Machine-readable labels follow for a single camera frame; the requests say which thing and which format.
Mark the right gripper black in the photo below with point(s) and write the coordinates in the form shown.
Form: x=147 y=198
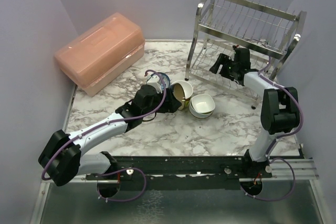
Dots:
x=223 y=60

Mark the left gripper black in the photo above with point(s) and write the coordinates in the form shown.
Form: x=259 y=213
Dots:
x=171 y=105

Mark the white orange bowl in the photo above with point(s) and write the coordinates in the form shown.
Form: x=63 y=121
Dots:
x=182 y=91

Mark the lime green white bowl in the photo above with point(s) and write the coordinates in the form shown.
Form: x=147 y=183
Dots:
x=203 y=103

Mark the stainless steel dish rack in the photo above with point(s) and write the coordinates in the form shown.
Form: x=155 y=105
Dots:
x=270 y=34

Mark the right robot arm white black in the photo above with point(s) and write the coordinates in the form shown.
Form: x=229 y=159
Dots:
x=281 y=115

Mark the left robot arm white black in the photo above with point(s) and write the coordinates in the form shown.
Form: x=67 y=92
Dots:
x=89 y=140

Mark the yellow-green bottom bowl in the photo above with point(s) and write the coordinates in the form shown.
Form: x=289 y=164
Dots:
x=186 y=104

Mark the blue white patterned bowl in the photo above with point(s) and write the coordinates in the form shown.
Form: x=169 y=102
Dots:
x=166 y=80

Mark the white grey bottom bowl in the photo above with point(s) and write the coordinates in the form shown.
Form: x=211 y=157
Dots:
x=197 y=114

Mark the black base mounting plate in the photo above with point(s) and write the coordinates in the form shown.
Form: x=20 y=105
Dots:
x=140 y=173

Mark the pink plastic storage box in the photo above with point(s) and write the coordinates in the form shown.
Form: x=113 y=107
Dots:
x=102 y=53

